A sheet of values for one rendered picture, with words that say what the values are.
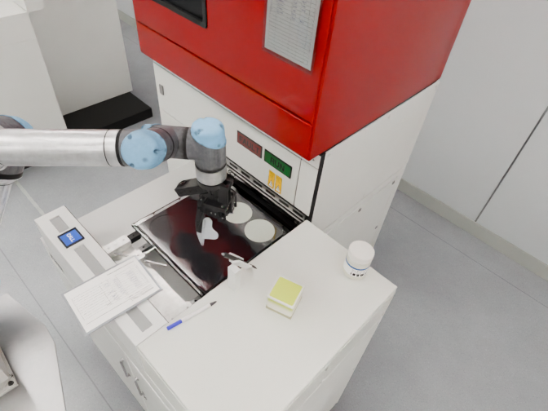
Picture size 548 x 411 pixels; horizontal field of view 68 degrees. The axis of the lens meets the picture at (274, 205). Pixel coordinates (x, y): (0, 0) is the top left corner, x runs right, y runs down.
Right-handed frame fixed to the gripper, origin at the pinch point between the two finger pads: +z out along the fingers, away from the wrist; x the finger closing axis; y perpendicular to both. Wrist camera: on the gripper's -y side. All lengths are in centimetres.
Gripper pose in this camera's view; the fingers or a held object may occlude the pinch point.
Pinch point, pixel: (209, 229)
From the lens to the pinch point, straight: 117.0
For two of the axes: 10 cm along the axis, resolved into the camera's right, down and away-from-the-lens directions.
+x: 3.5, -6.4, 6.9
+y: 9.4, 2.8, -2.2
